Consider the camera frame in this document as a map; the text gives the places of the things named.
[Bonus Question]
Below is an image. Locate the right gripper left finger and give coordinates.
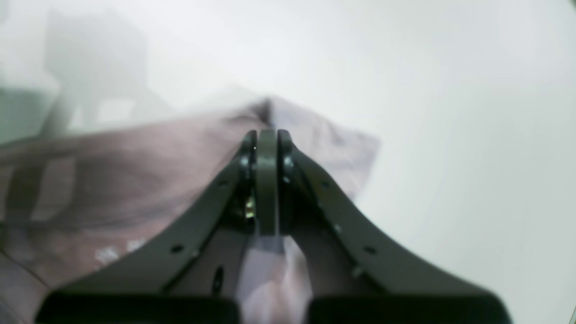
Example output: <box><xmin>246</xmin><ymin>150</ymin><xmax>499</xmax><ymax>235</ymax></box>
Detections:
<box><xmin>36</xmin><ymin>130</ymin><xmax>257</xmax><ymax>324</ymax></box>

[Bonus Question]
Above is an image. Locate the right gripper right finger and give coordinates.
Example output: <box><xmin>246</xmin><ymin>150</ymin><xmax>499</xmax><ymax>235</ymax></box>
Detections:
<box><xmin>277</xmin><ymin>130</ymin><xmax>512</xmax><ymax>324</ymax></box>

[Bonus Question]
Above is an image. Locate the mauve T-shirt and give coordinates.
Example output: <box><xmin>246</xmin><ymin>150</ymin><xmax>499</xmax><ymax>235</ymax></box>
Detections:
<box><xmin>1</xmin><ymin>98</ymin><xmax>381</xmax><ymax>324</ymax></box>

